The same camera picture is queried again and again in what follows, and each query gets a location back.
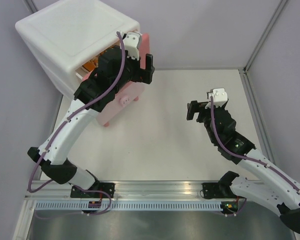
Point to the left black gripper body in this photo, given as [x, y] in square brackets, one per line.
[133, 69]

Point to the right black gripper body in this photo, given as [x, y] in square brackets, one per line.
[204, 116]

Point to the light pink drawer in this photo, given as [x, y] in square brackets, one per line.
[133, 89]

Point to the dark pink drawer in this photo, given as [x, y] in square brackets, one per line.
[143, 50]

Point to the orange sneaker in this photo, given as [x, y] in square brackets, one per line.
[107, 49]
[90, 65]

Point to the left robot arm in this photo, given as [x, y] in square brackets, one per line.
[116, 68]

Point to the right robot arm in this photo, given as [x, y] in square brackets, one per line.
[279, 193]

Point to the white plastic shoe cabinet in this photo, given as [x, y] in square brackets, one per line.
[68, 33]

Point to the pink pig drawer knob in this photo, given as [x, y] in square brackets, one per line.
[125, 100]

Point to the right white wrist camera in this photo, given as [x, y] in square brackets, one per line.
[219, 95]

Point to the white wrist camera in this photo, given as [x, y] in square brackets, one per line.
[219, 95]
[131, 43]

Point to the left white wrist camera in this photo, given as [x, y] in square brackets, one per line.
[131, 43]

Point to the aluminium corner frame post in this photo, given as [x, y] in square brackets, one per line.
[268, 29]

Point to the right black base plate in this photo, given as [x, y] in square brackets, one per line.
[211, 190]

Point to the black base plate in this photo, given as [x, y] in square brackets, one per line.
[211, 190]
[97, 191]

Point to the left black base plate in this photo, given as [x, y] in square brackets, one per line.
[97, 191]

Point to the aluminium mounting rail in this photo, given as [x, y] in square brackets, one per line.
[132, 190]

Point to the white slotted cable duct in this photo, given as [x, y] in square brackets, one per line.
[120, 205]

